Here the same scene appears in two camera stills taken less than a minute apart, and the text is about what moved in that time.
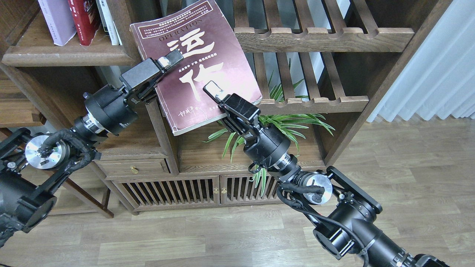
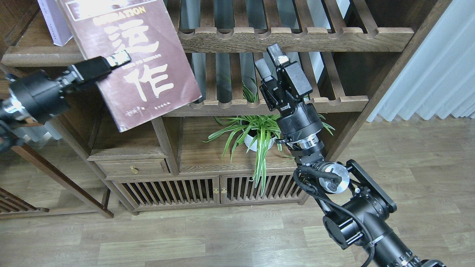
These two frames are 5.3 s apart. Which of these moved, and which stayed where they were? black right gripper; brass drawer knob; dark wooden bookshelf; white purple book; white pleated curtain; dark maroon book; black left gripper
Moved: dark maroon book; black left gripper; black right gripper
Stayed: white purple book; brass drawer knob; white pleated curtain; dark wooden bookshelf
